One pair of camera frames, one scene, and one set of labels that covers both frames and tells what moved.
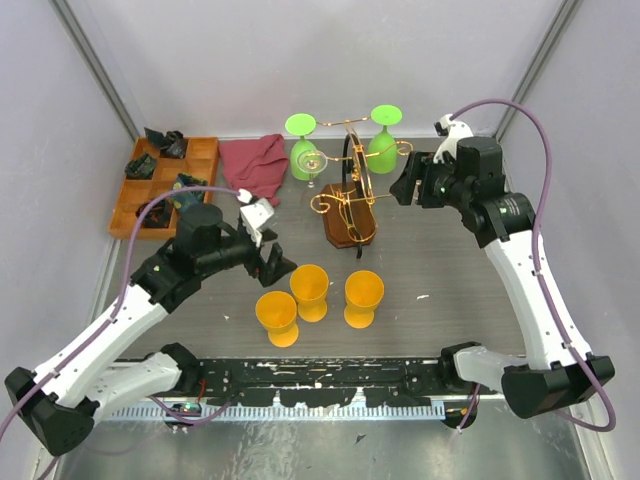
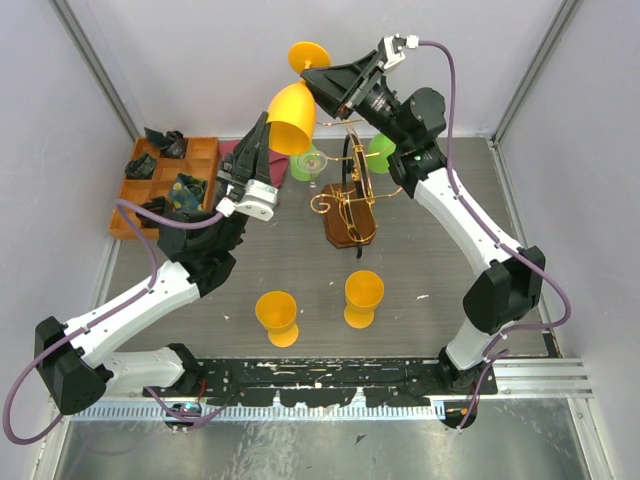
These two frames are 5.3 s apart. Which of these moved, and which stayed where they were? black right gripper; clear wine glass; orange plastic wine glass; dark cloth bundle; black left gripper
Moved: black left gripper; black right gripper
Stayed: dark cloth bundle; orange plastic wine glass; clear wine glass
